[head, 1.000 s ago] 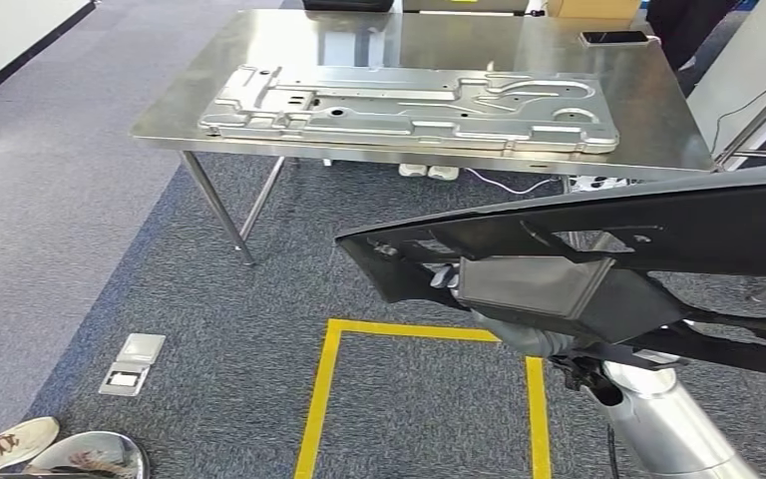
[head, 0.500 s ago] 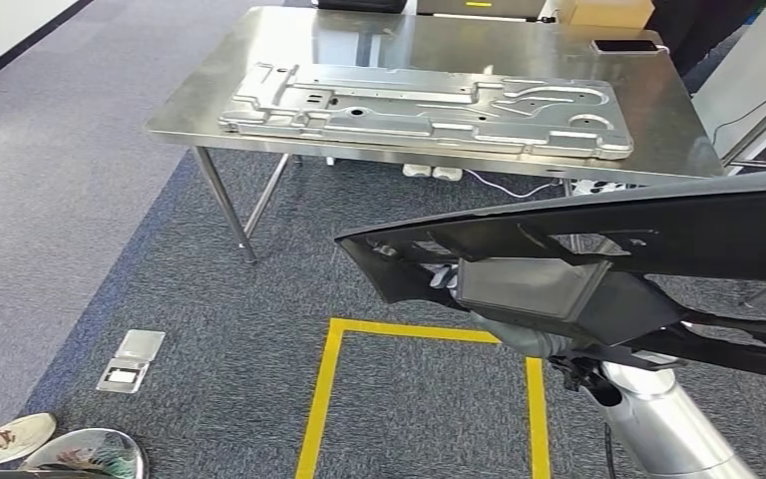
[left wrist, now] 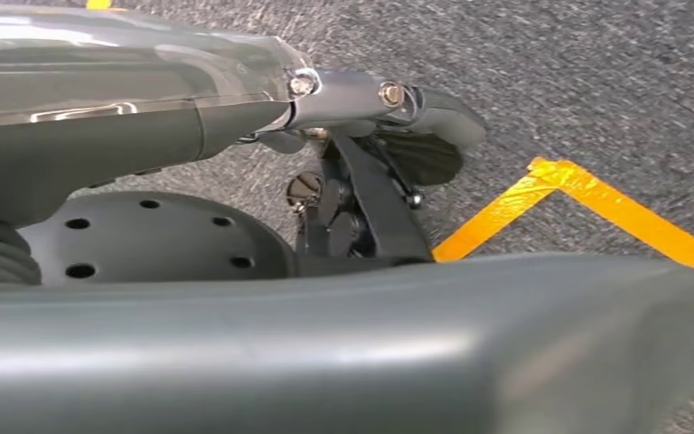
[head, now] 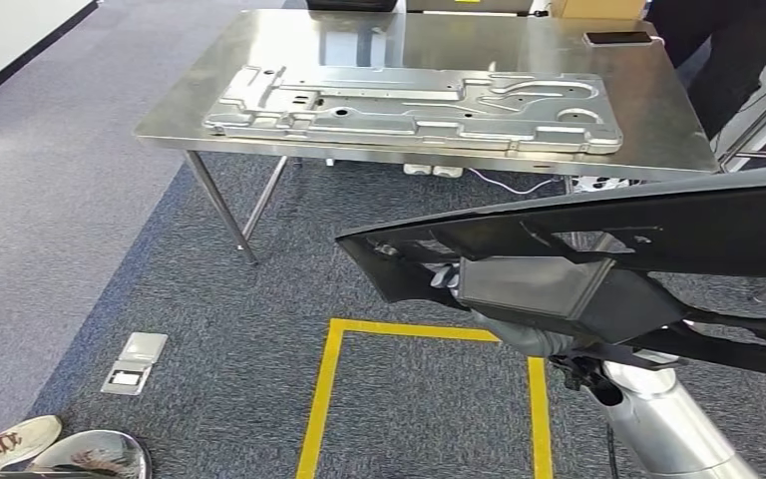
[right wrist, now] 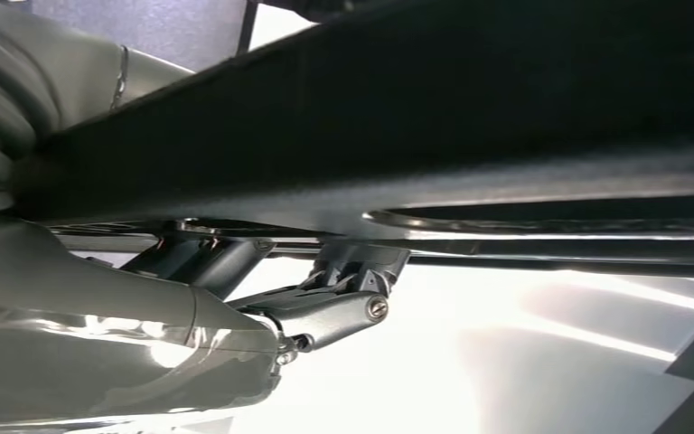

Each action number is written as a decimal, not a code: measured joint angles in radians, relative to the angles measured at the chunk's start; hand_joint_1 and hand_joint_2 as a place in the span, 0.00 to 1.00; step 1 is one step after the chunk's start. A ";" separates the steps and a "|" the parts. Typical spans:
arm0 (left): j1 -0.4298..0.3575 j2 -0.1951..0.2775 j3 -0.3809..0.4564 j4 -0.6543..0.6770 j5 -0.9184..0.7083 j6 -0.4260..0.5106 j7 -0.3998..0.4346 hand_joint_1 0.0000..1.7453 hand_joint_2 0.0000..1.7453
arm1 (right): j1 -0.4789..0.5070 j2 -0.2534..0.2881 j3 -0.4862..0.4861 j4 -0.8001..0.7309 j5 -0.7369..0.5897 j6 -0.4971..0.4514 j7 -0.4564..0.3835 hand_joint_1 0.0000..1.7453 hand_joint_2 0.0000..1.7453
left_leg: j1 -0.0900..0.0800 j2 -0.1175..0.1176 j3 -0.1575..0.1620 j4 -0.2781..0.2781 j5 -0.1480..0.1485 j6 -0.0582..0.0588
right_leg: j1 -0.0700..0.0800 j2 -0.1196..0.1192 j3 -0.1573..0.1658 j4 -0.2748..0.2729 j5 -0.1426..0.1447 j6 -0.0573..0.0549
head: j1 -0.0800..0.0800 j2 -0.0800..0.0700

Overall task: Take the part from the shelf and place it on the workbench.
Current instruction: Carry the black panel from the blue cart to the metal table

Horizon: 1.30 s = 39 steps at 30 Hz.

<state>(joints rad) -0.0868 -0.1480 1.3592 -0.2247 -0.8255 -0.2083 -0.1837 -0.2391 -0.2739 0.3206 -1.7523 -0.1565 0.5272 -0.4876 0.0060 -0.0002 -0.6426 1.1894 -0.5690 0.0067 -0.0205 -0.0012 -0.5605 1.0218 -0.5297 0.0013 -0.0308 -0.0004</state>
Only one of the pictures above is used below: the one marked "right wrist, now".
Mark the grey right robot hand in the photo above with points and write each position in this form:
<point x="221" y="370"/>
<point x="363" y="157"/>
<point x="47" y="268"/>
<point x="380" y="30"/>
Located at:
<point x="83" y="335"/>

